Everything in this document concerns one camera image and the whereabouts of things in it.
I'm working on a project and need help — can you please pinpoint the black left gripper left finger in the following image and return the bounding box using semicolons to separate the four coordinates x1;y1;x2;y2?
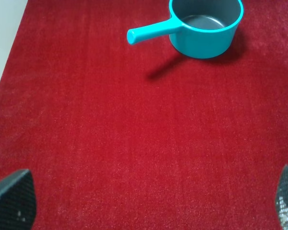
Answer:
0;169;37;230

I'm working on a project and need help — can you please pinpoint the red felt table cloth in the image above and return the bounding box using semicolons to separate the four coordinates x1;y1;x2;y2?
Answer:
0;0;288;230

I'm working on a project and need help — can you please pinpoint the teal saucepan with handle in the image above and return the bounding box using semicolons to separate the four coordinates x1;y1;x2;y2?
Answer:
127;0;244;59

